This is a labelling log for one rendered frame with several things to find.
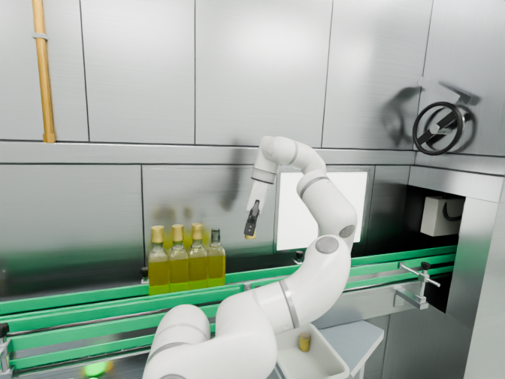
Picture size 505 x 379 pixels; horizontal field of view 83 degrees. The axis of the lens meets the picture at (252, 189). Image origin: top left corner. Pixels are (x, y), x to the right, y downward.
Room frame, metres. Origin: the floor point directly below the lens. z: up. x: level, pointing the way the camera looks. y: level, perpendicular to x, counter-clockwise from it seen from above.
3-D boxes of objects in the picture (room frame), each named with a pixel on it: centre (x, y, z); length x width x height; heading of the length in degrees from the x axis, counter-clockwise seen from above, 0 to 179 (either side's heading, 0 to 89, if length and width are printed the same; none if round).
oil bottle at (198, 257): (0.84, 0.17, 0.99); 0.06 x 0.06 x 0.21; 19
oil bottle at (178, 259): (0.82, 0.22, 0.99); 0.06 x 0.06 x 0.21; 20
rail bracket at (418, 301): (0.99, -0.62, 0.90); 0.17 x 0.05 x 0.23; 19
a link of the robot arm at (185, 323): (0.44, 0.11, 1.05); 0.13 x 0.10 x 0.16; 7
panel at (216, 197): (1.07, -0.07, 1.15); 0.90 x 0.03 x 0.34; 109
